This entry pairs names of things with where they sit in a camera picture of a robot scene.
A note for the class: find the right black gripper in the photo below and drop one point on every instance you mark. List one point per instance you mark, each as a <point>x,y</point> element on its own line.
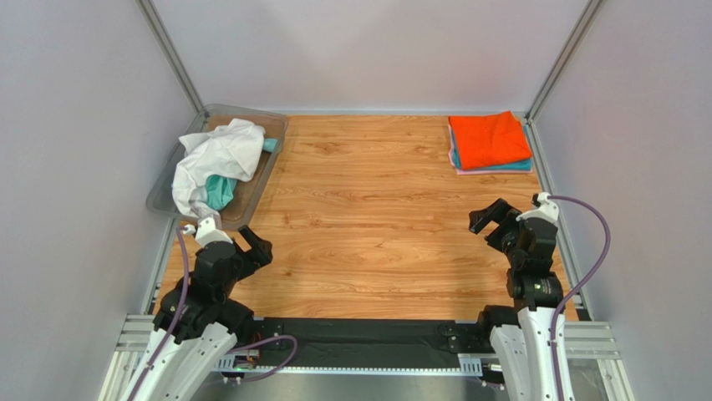
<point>501,227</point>

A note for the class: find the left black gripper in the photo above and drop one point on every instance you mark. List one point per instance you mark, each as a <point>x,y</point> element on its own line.
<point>260,254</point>

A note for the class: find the white t shirt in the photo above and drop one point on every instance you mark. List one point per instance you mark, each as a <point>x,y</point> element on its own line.
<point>191,172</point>

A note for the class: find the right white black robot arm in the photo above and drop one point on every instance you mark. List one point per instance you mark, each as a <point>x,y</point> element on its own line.
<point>527,337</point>

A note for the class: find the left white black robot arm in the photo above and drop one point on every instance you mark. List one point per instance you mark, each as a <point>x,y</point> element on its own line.
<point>198,322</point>

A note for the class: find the folded teal t shirt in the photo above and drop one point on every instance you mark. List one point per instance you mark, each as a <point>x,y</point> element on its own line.
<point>517,165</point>

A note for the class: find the mint green t shirt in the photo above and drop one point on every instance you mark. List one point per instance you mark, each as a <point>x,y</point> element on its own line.
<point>234,163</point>

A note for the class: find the folded orange t shirt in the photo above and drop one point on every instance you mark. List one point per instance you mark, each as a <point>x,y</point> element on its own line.
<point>489,142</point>

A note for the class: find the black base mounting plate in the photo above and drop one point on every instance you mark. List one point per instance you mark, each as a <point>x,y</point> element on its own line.
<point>374,343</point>

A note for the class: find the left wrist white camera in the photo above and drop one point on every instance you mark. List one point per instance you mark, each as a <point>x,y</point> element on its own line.
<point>206,231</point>

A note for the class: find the aluminium frame rail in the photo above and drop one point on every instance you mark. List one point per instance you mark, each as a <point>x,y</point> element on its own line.
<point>593,358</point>

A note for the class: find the right aluminium corner post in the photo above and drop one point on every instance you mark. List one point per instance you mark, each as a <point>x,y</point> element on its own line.
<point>574,40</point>

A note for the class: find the aluminium corner post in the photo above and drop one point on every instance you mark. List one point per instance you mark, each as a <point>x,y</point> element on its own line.
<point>157,27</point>
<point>574,40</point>

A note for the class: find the left aluminium corner post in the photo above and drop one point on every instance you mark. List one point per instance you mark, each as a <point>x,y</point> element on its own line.
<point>157,27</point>

